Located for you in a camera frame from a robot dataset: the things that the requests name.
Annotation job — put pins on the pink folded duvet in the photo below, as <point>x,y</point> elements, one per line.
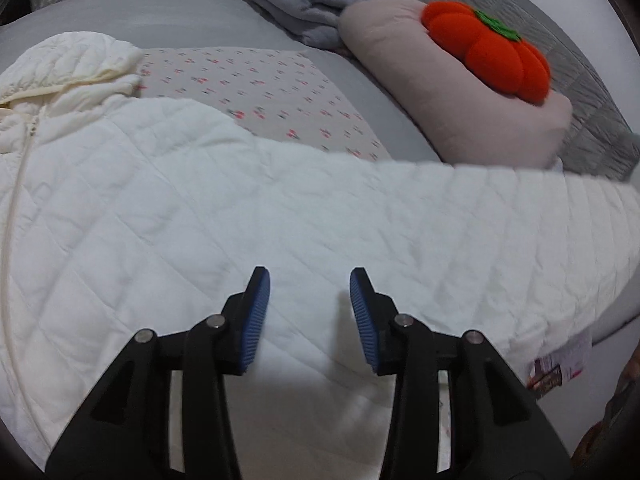
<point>466,121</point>

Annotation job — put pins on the grey bed cover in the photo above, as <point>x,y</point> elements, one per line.
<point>217,23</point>

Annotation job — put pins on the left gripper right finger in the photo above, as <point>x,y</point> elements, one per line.
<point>459,411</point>

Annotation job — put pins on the grey quilted pillow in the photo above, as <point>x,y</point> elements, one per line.
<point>600,141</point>

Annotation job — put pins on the orange pumpkin plush cushion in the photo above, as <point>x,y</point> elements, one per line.
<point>493,52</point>

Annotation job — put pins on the white quilted hooded jacket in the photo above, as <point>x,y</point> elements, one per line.
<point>120,212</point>

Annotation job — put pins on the cherry print bed sheet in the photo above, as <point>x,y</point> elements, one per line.
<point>275,94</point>

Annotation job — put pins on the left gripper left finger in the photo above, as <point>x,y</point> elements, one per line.
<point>160,411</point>

